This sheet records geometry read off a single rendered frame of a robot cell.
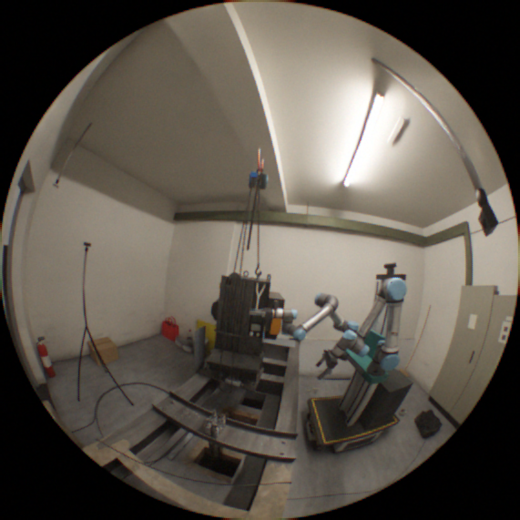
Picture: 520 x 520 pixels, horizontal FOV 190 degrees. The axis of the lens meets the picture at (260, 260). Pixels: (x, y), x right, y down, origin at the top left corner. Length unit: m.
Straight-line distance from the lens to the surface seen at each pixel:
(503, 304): 2.49
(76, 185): 2.67
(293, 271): 2.48
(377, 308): 1.06
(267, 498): 1.04
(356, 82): 1.31
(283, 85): 1.29
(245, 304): 1.36
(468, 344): 2.70
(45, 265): 2.60
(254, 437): 1.17
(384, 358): 1.01
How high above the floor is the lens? 1.68
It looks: 5 degrees up
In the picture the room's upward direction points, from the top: 8 degrees clockwise
